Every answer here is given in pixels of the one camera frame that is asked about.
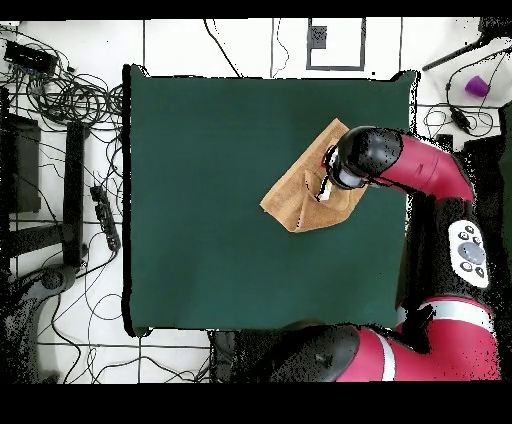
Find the black stand bar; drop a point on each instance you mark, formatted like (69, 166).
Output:
(444, 140)
(74, 192)

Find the dark grey square plate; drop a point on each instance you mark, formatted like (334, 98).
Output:
(318, 36)

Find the black electronics box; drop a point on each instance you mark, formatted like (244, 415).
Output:
(28, 58)

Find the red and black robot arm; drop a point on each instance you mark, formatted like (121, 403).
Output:
(424, 168)

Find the black power strip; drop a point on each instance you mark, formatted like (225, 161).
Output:
(104, 218)

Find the black power adapter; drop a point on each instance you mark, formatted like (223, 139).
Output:
(460, 119)

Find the dark green hanging cloth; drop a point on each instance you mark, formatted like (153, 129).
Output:
(507, 160)

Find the black tripod rod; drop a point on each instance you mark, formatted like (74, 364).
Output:
(454, 54)

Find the grey square frame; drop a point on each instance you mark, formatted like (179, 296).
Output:
(336, 68)

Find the dark grey stand base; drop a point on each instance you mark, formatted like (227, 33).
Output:
(52, 278)

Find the black flat box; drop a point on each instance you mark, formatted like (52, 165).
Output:
(488, 160)
(24, 168)

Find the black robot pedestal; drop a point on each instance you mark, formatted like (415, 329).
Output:
(240, 356)

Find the purple cup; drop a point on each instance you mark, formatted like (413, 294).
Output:
(476, 86)

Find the dark green table cloth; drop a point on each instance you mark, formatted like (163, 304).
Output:
(200, 200)

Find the tan terry towel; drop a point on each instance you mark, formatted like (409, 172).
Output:
(292, 192)

